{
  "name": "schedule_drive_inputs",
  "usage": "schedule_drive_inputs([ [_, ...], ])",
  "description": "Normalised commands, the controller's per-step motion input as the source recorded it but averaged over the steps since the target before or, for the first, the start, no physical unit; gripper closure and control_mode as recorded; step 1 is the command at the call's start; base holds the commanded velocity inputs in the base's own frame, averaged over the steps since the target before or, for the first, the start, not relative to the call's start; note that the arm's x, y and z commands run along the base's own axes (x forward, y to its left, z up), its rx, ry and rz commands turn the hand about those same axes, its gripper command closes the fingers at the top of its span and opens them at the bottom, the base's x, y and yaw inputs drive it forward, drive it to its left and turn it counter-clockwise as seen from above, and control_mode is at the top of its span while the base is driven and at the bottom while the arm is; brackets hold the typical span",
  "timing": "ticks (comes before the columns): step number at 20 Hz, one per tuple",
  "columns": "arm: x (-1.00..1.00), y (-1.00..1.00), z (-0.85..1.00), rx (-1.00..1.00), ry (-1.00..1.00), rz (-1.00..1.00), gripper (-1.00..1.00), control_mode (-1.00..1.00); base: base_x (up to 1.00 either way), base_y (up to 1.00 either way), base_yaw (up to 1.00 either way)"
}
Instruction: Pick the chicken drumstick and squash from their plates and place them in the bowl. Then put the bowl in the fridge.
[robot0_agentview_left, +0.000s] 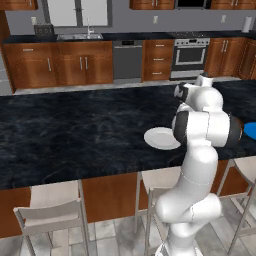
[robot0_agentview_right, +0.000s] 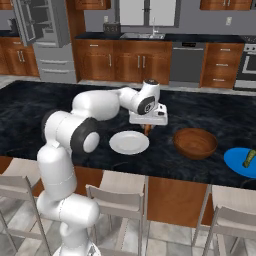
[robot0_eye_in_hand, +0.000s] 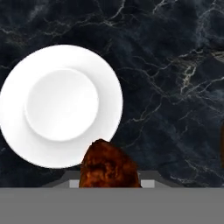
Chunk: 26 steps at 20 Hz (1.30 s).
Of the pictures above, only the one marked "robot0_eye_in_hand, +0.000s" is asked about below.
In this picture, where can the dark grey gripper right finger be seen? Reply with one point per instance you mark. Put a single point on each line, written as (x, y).
(151, 178)

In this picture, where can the brown chicken drumstick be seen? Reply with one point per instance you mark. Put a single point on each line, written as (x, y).
(108, 166)

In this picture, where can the white round plate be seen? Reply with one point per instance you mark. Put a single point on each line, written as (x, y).
(58, 105)

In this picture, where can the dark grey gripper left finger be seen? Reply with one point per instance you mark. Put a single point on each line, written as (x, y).
(69, 178)

